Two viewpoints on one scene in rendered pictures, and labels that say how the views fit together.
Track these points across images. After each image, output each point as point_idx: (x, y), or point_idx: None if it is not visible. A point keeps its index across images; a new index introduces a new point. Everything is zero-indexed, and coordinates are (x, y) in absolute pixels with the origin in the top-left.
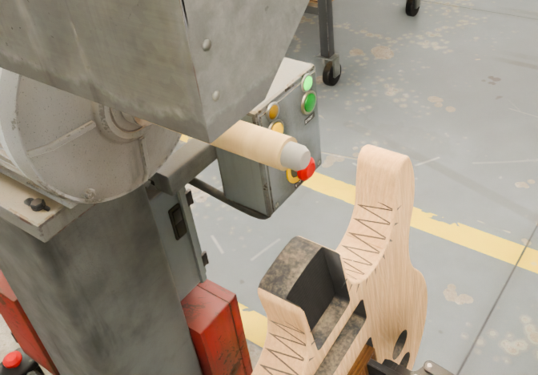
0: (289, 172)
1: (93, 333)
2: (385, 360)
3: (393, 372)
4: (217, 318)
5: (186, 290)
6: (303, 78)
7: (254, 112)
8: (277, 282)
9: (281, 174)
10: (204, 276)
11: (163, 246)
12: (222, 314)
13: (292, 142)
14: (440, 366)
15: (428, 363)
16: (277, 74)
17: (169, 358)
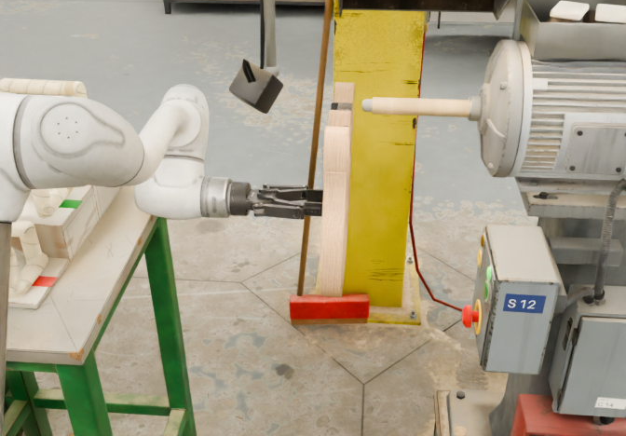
0: (475, 306)
1: None
2: (319, 208)
3: (312, 202)
4: (522, 413)
5: (551, 388)
6: (491, 264)
7: (487, 224)
8: (345, 102)
9: (476, 296)
10: (553, 404)
11: (562, 330)
12: (523, 420)
13: (371, 101)
14: (292, 208)
15: (298, 207)
16: (516, 260)
17: (523, 374)
